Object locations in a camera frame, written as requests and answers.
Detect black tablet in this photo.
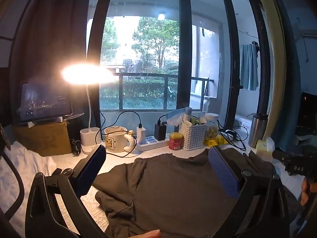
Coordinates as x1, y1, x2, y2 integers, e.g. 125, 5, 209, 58
17, 81, 73, 123

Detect red can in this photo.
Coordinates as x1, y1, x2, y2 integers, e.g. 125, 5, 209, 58
169, 132, 184, 150

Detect yellow snack packet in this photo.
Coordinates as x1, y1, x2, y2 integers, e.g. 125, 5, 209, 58
204, 135, 228, 146

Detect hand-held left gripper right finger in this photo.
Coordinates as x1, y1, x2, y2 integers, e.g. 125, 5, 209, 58
208, 146, 290, 238

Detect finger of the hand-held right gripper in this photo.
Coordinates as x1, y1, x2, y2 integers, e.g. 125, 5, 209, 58
272, 147, 289, 164

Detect brown cardboard box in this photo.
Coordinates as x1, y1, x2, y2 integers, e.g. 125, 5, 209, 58
13, 121, 72, 156

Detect person's left hand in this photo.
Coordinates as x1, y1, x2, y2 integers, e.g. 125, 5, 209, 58
132, 229, 161, 238

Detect white tablet stand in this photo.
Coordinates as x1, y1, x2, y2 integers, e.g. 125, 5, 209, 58
28, 113, 85, 129

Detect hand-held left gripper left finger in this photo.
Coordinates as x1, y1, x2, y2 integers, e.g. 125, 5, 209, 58
25, 144, 109, 238

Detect person's right hand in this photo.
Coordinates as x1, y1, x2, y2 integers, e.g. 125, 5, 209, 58
301, 177, 317, 207

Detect black coiled cable bundle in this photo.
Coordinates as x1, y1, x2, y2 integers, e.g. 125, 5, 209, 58
71, 139, 82, 157

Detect yellow tissue pack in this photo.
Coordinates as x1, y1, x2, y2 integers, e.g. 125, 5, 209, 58
256, 137, 275, 161

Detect black charger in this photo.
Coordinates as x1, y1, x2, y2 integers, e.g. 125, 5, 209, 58
154, 121, 167, 141

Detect white crumpled garment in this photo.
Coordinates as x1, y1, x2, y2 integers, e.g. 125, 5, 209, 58
0, 141, 58, 228

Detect yellow curtain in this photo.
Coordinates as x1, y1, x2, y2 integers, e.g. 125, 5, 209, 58
252, 0, 285, 139

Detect black charger cable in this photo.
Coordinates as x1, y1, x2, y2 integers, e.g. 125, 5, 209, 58
100, 111, 143, 158

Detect white power strip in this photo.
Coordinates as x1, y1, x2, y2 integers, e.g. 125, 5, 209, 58
135, 136, 171, 152

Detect white charger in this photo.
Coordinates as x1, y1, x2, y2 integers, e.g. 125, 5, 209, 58
137, 126, 147, 144

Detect black tangled cables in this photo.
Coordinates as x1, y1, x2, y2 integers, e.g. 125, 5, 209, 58
218, 119, 248, 151

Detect black window frame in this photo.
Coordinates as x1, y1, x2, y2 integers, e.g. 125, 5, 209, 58
87, 0, 273, 131

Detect cream mug with duck handle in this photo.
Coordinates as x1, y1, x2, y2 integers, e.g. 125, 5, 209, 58
104, 126, 137, 153

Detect blue hanging towel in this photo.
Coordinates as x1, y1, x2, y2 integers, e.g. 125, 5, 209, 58
240, 43, 259, 91

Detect black curved bar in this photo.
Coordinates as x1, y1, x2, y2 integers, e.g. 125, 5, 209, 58
0, 151, 25, 219

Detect white perforated basket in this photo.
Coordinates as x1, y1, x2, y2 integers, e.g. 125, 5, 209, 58
179, 121, 207, 151

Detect clear jar with white lid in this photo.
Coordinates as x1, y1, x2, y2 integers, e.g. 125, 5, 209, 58
204, 113, 220, 142

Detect stainless steel tumbler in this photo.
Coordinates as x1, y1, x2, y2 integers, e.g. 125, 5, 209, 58
248, 113, 269, 149

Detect black balcony railing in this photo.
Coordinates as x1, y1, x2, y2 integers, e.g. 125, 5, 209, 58
100, 73, 215, 111

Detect dark olive t-shirt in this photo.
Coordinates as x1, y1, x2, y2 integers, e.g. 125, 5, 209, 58
93, 149, 298, 238

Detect blue face mask pack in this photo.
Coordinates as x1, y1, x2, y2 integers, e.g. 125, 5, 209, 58
165, 109, 187, 126

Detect white desk lamp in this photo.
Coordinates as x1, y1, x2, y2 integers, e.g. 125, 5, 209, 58
61, 64, 117, 155

